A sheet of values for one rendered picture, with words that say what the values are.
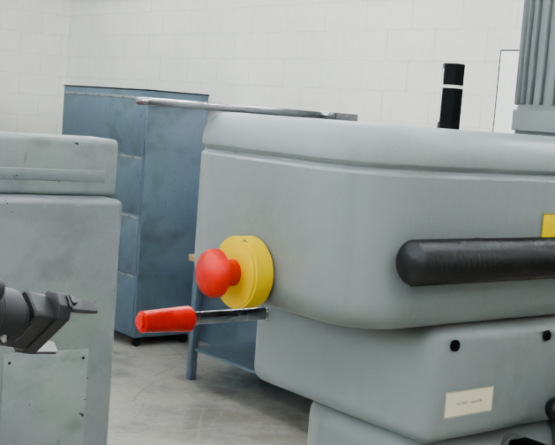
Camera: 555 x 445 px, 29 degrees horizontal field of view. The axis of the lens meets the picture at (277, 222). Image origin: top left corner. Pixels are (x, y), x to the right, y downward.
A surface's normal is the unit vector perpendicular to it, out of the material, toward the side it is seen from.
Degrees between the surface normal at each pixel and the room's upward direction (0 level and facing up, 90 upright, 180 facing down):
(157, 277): 90
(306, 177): 90
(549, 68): 90
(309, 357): 90
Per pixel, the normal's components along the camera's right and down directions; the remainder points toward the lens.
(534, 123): -0.86, -0.01
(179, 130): 0.62, 0.13
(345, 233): -0.40, 0.06
